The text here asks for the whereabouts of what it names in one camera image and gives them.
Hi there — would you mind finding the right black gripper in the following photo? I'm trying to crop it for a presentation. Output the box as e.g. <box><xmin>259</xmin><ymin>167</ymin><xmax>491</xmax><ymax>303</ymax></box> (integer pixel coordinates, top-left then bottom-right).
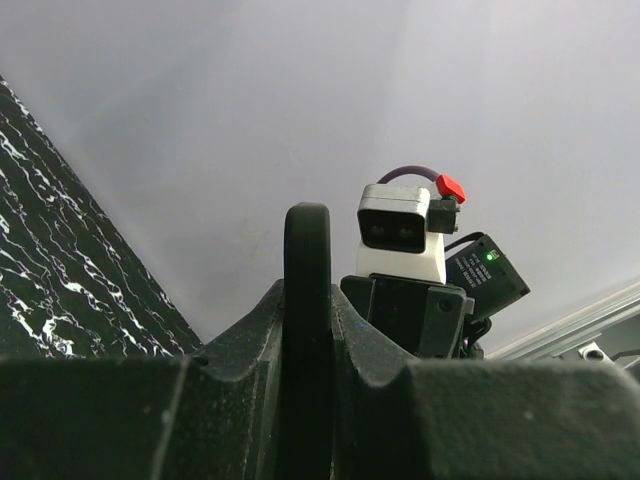
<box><xmin>340</xmin><ymin>275</ymin><xmax>474</xmax><ymax>359</ymax></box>

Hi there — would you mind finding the black phone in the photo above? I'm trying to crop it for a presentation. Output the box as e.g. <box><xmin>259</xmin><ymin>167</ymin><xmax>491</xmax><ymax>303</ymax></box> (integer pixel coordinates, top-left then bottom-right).
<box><xmin>277</xmin><ymin>203</ymin><xmax>334</xmax><ymax>479</ymax></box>

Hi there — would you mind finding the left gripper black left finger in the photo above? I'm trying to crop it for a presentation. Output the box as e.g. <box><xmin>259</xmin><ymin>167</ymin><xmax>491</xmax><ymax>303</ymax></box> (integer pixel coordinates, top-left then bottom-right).
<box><xmin>1</xmin><ymin>283</ymin><xmax>283</xmax><ymax>479</ymax></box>

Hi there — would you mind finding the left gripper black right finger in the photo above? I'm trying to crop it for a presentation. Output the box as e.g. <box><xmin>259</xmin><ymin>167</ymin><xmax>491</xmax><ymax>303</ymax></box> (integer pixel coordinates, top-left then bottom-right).
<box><xmin>332</xmin><ymin>289</ymin><xmax>639</xmax><ymax>479</ymax></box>

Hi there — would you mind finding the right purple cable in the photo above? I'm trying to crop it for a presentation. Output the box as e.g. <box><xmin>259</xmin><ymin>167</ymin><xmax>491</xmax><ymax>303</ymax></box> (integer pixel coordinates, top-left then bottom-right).
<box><xmin>375</xmin><ymin>164</ymin><xmax>441</xmax><ymax>186</ymax></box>

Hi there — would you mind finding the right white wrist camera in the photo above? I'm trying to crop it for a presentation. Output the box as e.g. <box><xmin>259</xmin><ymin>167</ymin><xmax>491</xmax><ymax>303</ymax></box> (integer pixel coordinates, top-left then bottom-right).
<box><xmin>356</xmin><ymin>165</ymin><xmax>466</xmax><ymax>285</ymax></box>

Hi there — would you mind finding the aluminium front rail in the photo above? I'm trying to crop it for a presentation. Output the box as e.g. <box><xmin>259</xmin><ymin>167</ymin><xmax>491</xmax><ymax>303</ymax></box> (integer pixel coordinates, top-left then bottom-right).
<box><xmin>485</xmin><ymin>282</ymin><xmax>639</xmax><ymax>360</ymax></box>

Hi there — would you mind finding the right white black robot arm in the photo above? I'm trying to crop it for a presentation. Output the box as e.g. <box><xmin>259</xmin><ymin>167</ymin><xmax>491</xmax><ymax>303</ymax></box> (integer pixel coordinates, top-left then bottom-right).
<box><xmin>340</xmin><ymin>232</ymin><xmax>530</xmax><ymax>359</ymax></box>

